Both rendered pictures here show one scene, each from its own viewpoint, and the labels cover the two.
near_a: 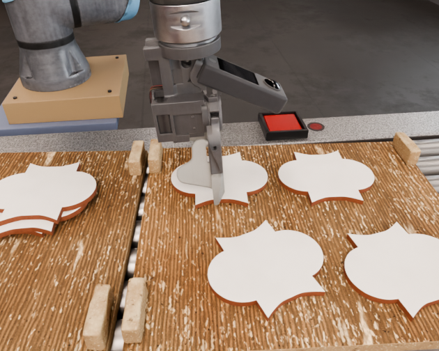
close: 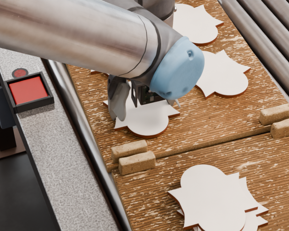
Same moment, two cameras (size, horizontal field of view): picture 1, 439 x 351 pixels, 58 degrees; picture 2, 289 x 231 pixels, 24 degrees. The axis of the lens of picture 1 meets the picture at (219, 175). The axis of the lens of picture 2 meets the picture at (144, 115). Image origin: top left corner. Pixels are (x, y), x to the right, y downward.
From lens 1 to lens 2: 115 cm
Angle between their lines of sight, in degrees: 73
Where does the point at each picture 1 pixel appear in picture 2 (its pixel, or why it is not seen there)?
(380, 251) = (184, 30)
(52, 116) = not seen: outside the picture
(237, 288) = (239, 80)
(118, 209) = (198, 159)
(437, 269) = (188, 12)
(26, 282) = (283, 180)
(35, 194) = (220, 199)
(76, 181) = (194, 180)
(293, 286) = (226, 60)
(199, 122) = not seen: hidden behind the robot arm
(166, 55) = not seen: hidden behind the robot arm
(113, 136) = (77, 223)
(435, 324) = (220, 18)
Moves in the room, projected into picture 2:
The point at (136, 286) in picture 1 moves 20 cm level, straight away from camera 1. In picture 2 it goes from (268, 110) to (174, 160)
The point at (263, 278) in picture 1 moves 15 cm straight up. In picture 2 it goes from (227, 71) to (235, 5)
